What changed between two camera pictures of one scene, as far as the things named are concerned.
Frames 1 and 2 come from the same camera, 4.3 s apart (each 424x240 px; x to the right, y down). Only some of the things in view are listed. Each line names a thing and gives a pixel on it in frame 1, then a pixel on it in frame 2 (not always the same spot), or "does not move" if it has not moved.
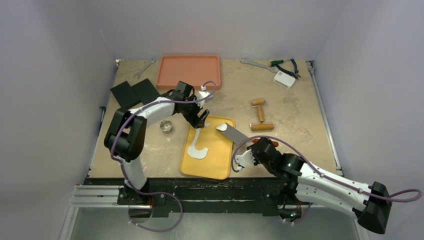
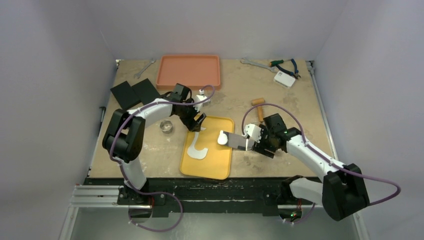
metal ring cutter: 166,126 does not move
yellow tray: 217,164 does not move
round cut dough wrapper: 223,127 → 222,138
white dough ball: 193,151 does not move
